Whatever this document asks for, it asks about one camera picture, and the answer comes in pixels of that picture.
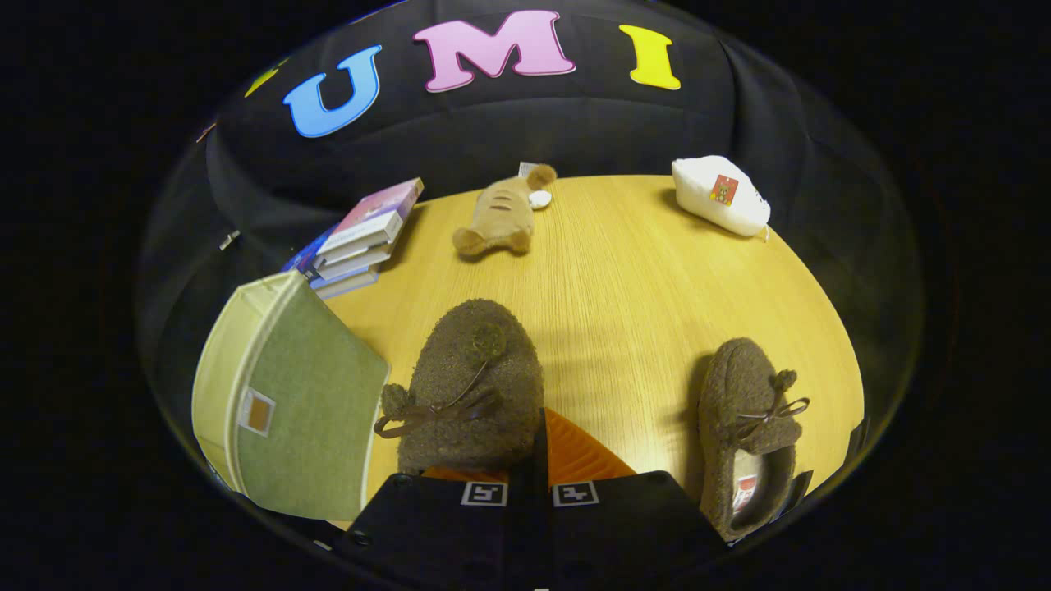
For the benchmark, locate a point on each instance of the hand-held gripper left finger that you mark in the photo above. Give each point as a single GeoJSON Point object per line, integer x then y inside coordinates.
{"type": "Point", "coordinates": [427, 525]}

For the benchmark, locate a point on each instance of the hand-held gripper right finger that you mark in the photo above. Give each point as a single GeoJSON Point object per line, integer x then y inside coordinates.
{"type": "Point", "coordinates": [540, 460]}

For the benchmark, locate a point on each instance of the brown fuzzy shoe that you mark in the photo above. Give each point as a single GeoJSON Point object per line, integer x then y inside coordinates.
{"type": "Point", "coordinates": [476, 361]}
{"type": "Point", "coordinates": [739, 386]}

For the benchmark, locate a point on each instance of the green fabric storage box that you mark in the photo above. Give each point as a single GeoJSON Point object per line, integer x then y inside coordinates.
{"type": "Point", "coordinates": [304, 394]}

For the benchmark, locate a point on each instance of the brown plush toy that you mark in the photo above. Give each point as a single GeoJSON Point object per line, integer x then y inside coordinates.
{"type": "Point", "coordinates": [497, 213]}

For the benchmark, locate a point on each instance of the grey white book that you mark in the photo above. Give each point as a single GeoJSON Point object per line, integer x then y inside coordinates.
{"type": "Point", "coordinates": [357, 258]}
{"type": "Point", "coordinates": [345, 281]}

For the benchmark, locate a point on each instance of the small white oval object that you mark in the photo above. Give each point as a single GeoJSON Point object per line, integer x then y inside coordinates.
{"type": "Point", "coordinates": [540, 199]}

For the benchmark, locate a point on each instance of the black table clamp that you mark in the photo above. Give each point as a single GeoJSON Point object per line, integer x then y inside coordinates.
{"type": "Point", "coordinates": [799, 491]}
{"type": "Point", "coordinates": [858, 439]}

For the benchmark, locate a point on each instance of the blue cover book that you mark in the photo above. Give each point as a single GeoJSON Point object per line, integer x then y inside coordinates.
{"type": "Point", "coordinates": [300, 256]}

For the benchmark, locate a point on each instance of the pink cover book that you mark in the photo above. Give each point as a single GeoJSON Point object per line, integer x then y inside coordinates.
{"type": "Point", "coordinates": [374, 209]}

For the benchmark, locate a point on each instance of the white plush toy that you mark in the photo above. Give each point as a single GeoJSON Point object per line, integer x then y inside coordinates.
{"type": "Point", "coordinates": [714, 197]}

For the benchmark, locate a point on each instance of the black backdrop cloth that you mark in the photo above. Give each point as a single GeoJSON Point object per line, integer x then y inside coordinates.
{"type": "Point", "coordinates": [575, 131]}

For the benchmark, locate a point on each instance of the small silver clip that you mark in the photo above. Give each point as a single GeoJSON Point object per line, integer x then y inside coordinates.
{"type": "Point", "coordinates": [229, 240]}

